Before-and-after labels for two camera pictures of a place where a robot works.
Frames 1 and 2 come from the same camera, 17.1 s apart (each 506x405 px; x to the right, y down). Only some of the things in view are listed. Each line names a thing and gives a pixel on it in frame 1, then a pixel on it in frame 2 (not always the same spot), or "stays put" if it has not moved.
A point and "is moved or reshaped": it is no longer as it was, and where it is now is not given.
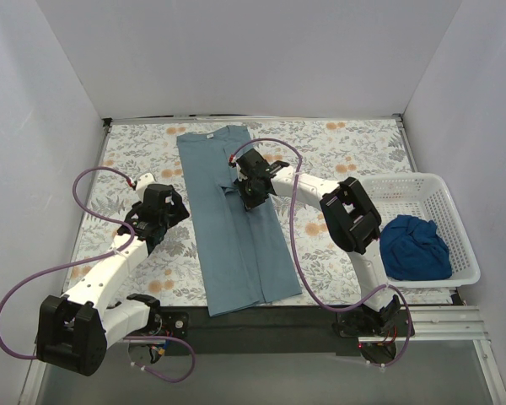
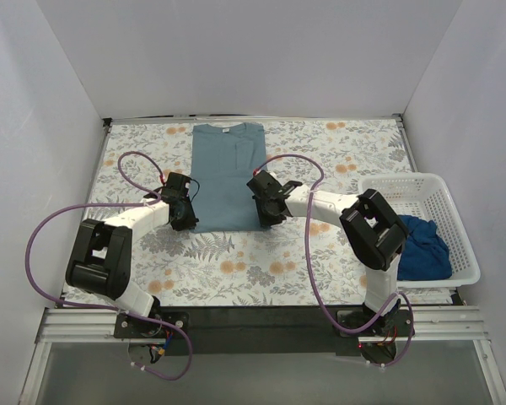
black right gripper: x=248 y=191 to x=261 y=211
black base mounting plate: x=303 y=330 stays put
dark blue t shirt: x=411 y=248 stays put
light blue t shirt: x=244 y=255 is moved or reshaped
